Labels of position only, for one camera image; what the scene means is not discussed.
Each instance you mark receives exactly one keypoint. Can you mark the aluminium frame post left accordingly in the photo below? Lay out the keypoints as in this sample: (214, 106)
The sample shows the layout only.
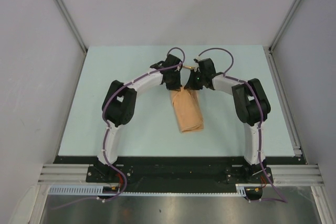
(61, 6)

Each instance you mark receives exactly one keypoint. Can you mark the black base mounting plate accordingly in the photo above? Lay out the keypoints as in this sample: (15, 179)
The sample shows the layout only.
(178, 174)

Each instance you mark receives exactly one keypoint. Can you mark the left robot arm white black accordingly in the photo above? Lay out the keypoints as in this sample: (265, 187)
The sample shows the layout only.
(119, 105)

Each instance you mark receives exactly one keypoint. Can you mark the aluminium frame rail right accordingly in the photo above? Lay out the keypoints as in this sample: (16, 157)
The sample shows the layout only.
(292, 130)

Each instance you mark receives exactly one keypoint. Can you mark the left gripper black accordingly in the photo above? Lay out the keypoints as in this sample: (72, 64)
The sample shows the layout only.
(177, 86)

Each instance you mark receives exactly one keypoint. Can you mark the aluminium frame post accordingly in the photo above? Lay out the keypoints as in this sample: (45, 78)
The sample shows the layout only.
(285, 23)
(61, 6)

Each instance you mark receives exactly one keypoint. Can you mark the aluminium frame post right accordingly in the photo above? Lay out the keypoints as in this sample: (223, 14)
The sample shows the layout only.
(285, 23)

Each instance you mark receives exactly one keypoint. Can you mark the aluminium cross rail front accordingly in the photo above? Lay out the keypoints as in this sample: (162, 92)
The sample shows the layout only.
(284, 175)

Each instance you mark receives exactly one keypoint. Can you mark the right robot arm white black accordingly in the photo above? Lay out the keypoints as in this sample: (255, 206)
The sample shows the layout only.
(250, 102)

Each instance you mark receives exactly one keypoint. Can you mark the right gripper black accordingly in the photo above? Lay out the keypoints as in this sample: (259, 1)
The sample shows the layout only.
(191, 84)

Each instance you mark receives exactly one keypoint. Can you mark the peach satin napkin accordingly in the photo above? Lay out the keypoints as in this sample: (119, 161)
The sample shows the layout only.
(187, 110)

